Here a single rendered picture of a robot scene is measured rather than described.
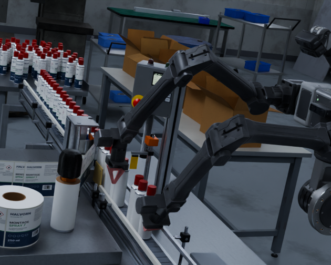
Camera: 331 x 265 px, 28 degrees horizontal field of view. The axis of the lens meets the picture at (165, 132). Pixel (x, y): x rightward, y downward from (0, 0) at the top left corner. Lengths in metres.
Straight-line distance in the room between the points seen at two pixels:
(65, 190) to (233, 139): 0.75
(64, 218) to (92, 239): 0.12
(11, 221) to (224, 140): 0.79
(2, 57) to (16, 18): 7.20
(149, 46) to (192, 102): 1.05
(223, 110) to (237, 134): 2.31
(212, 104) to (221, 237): 1.69
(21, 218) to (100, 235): 0.34
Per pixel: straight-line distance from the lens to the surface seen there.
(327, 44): 2.23
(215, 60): 2.23
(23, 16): 11.90
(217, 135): 1.90
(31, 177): 2.56
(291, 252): 4.82
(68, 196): 2.38
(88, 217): 2.57
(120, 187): 2.67
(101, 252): 2.33
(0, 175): 2.55
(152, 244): 2.44
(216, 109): 4.23
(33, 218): 2.28
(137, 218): 2.47
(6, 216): 2.25
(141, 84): 2.56
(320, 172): 2.40
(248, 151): 4.15
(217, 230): 2.79
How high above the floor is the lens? 1.93
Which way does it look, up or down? 16 degrees down
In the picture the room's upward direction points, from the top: 10 degrees clockwise
